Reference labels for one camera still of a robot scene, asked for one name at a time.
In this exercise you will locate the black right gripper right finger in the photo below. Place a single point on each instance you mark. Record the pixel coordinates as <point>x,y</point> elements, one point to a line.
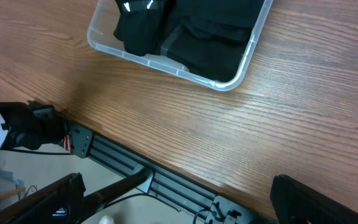
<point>295,202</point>

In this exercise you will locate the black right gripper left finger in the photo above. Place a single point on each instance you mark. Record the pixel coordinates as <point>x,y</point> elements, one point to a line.
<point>59,202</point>

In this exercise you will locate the black pants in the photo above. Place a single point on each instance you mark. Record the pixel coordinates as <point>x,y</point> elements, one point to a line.
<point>215,59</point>

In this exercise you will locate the black shirt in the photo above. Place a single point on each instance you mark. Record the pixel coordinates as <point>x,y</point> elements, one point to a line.
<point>144,25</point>

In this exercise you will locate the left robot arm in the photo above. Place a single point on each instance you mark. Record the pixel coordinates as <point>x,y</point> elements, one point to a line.
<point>31,125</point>

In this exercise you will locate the black table leg bar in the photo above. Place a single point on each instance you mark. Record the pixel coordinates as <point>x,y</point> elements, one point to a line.
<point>100,198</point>

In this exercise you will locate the clear plastic storage bin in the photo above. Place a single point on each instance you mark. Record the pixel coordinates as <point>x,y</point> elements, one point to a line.
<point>100,37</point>

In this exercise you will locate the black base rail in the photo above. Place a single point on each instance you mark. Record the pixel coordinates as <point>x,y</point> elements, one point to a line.
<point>177,191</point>

